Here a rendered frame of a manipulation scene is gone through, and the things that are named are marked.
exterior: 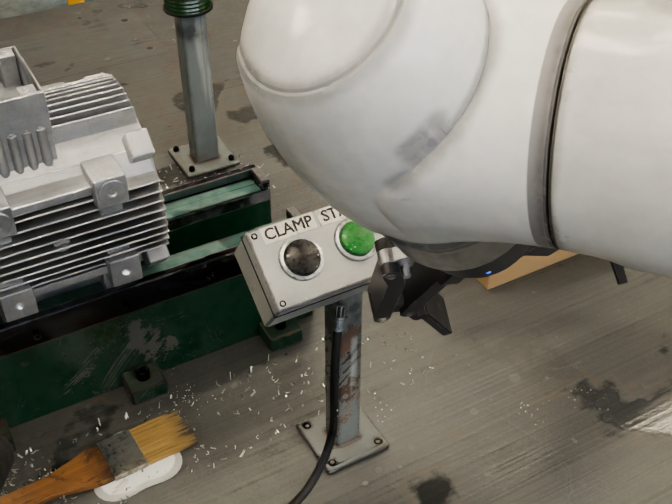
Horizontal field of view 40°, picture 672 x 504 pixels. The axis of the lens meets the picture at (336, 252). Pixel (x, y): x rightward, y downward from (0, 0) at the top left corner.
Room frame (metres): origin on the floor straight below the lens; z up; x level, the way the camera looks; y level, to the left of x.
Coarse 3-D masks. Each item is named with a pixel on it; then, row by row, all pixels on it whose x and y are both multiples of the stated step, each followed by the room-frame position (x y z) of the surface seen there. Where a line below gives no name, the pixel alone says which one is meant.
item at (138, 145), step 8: (144, 128) 0.72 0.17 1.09; (128, 136) 0.71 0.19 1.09; (136, 136) 0.71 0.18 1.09; (144, 136) 0.72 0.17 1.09; (128, 144) 0.71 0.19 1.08; (136, 144) 0.71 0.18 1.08; (144, 144) 0.71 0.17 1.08; (152, 144) 0.71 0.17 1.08; (128, 152) 0.71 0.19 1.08; (136, 152) 0.70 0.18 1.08; (144, 152) 0.70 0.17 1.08; (152, 152) 0.71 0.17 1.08; (136, 160) 0.71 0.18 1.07; (160, 248) 0.71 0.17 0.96; (144, 256) 0.71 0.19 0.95; (152, 256) 0.70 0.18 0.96; (160, 256) 0.70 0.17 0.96; (168, 256) 0.71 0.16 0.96; (152, 264) 0.71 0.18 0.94
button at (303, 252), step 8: (296, 240) 0.57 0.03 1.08; (304, 240) 0.58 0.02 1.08; (288, 248) 0.57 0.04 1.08; (296, 248) 0.57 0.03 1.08; (304, 248) 0.57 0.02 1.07; (312, 248) 0.57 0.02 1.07; (288, 256) 0.56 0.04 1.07; (296, 256) 0.56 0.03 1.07; (304, 256) 0.56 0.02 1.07; (312, 256) 0.57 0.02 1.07; (320, 256) 0.57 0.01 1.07; (288, 264) 0.56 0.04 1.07; (296, 264) 0.56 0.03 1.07; (304, 264) 0.56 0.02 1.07; (312, 264) 0.56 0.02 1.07; (296, 272) 0.55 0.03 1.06; (304, 272) 0.55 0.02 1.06; (312, 272) 0.56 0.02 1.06
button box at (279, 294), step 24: (312, 216) 0.60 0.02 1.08; (336, 216) 0.60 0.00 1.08; (264, 240) 0.57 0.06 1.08; (288, 240) 0.58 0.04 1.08; (312, 240) 0.58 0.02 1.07; (336, 240) 0.59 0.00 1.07; (240, 264) 0.59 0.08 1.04; (264, 264) 0.56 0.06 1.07; (336, 264) 0.57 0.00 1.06; (360, 264) 0.58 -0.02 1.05; (264, 288) 0.55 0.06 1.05; (288, 288) 0.54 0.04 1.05; (312, 288) 0.55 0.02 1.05; (336, 288) 0.55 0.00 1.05; (360, 288) 0.58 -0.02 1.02; (264, 312) 0.55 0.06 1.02; (288, 312) 0.54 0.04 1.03
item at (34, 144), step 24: (0, 72) 0.76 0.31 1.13; (24, 72) 0.74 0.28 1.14; (0, 96) 0.74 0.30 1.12; (24, 96) 0.68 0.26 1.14; (0, 120) 0.67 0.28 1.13; (24, 120) 0.68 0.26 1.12; (48, 120) 0.69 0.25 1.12; (0, 144) 0.67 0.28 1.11; (24, 144) 0.68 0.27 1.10; (48, 144) 0.69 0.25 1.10; (0, 168) 0.67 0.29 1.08
